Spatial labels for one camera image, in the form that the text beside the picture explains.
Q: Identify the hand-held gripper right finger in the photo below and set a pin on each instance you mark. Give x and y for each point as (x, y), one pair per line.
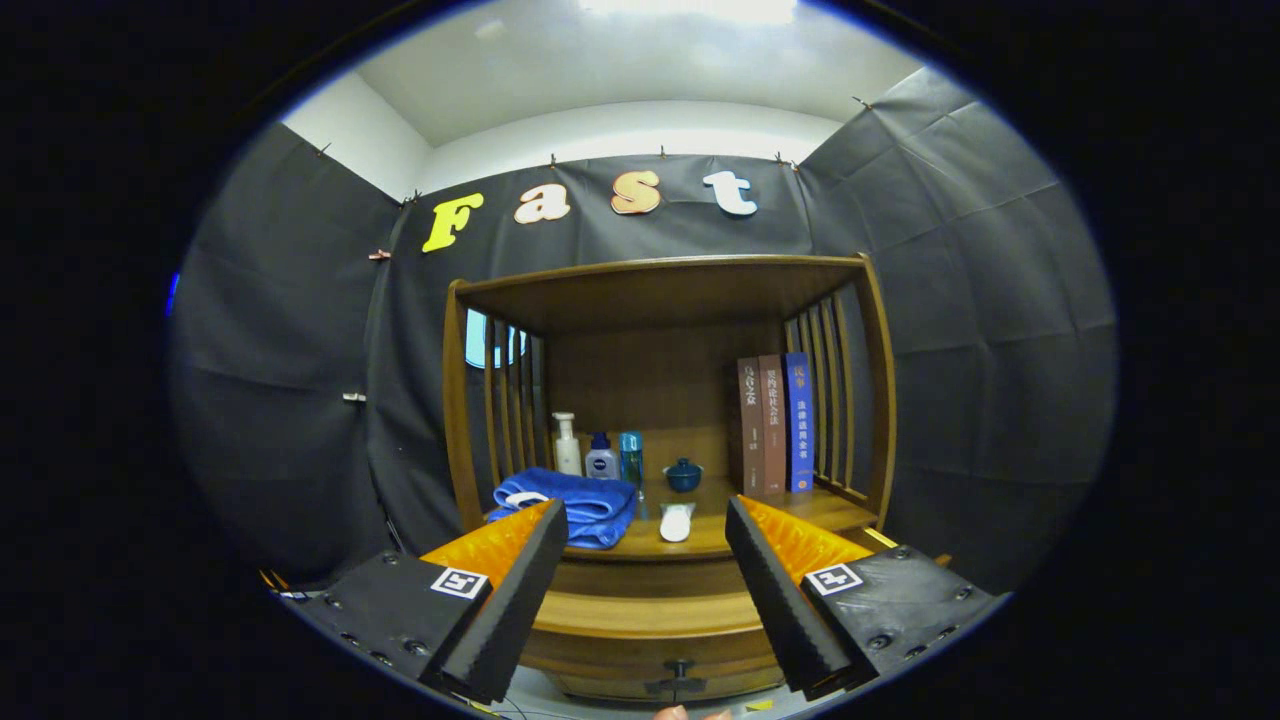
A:
(780, 610)

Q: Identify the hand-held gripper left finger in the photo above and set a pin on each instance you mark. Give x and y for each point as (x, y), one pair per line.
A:
(515, 600)

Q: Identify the black drawer knob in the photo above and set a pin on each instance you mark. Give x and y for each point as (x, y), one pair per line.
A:
(680, 667)

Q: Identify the wooden drawer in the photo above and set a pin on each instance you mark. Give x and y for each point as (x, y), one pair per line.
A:
(650, 615)

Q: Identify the white cosmetic tube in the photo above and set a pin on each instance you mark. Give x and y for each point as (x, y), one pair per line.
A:
(676, 523)

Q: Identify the wooden cabinet door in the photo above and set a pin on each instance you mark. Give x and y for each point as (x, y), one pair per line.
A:
(740, 683)
(600, 687)

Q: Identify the wooden countertop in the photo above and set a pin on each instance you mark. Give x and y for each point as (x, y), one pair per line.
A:
(712, 530)

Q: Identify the wooden cabinet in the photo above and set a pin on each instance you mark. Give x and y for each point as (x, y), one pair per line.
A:
(650, 380)

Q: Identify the folded blue towel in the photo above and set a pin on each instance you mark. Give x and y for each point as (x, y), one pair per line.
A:
(580, 505)

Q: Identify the white pump bottle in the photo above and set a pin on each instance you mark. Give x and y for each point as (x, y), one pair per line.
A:
(567, 452)

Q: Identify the white blue-cap lotion bottle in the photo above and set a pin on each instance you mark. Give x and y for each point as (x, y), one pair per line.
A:
(601, 462)

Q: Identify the blue lidded teacup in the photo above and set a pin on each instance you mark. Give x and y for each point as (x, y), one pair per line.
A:
(683, 477)

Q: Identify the teal glass bottle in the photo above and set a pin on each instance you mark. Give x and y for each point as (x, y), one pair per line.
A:
(631, 458)

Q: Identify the reddish brown book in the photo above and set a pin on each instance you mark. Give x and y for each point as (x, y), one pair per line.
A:
(772, 425)

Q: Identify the dark brown book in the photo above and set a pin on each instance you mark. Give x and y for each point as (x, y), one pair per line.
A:
(750, 425)

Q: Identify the blue book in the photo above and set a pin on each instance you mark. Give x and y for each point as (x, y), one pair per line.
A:
(799, 420)

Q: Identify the black backdrop cloth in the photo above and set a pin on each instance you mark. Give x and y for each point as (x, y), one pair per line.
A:
(950, 300)

